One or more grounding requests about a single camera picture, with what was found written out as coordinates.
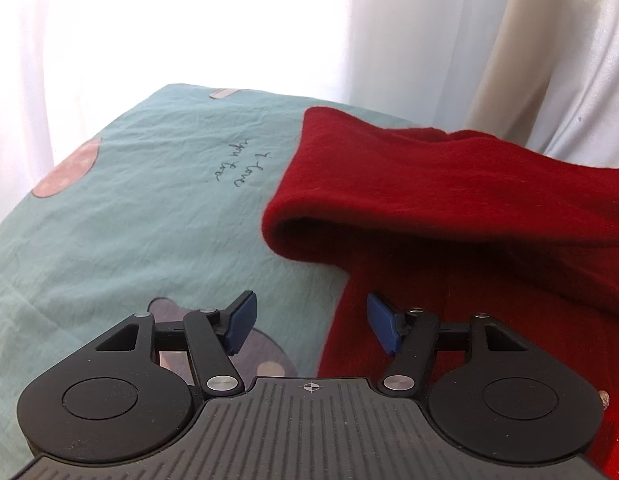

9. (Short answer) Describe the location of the white curtain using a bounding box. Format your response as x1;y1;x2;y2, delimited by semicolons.
0;0;619;241

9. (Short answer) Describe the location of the teal mushroom print bedsheet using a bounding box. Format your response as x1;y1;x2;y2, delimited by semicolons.
0;83;425;480

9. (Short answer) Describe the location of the beige curtain panel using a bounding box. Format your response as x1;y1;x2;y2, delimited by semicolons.
463;0;619;151

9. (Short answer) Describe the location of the red knit sweater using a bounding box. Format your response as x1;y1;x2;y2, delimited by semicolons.
262;106;619;480

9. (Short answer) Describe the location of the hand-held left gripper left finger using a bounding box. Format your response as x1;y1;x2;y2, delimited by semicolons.
82;290;260;399

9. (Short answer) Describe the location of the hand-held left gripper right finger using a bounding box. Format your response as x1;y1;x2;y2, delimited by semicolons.
367;293;535;397

